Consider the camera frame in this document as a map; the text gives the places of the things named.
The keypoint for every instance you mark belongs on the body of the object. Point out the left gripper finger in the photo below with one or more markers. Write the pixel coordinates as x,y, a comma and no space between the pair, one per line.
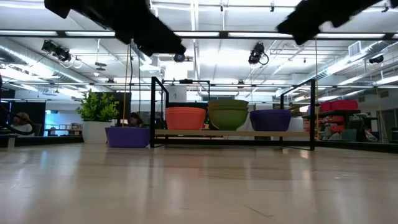
155,43
166,29

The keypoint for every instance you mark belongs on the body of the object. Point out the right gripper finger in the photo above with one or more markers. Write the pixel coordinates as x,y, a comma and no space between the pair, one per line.
298,15
303,32

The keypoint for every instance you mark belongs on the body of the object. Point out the black overhead crossbar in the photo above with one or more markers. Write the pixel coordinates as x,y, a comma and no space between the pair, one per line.
224,34

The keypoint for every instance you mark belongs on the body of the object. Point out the person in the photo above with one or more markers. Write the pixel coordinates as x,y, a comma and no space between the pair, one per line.
22,123
136,119

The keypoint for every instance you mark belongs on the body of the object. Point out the red storage bins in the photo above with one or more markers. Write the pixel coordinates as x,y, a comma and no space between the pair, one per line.
339,105

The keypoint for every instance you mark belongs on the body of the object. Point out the green plant white pot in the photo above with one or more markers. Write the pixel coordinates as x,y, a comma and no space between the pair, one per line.
97,109

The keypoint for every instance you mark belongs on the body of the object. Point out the black overhead camera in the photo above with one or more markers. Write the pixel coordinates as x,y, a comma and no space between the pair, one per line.
257,53

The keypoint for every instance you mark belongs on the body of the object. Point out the black ceiling camera cluster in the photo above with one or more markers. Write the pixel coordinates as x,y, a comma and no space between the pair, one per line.
56,51

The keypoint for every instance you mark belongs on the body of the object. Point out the black metal rig frame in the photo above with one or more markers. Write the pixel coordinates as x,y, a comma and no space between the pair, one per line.
357,145

